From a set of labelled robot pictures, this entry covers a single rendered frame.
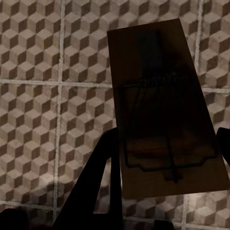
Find mousetrap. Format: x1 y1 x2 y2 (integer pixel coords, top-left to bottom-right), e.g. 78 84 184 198
107 18 230 200

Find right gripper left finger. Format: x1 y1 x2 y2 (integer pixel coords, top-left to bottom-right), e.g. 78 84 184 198
51 127 123 230

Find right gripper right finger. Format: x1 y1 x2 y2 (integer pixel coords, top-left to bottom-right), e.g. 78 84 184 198
216 127 230 166

